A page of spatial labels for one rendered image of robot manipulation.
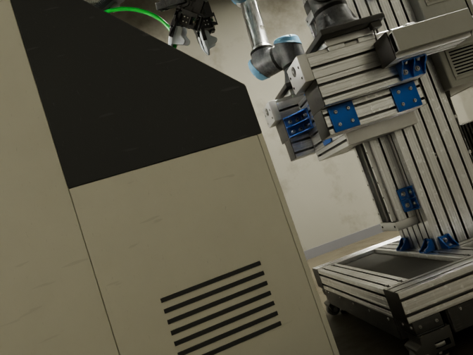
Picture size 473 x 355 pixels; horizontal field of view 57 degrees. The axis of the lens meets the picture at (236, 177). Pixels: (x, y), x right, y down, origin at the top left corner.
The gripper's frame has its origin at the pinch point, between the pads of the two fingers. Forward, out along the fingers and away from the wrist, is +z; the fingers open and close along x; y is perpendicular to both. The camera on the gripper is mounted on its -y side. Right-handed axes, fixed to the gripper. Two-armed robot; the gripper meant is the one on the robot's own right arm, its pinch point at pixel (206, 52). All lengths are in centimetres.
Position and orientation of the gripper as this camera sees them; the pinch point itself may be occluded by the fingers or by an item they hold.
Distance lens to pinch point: 178.8
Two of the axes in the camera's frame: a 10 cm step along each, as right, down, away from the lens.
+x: -2.5, 1.7, 9.5
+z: 3.2, 9.4, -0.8
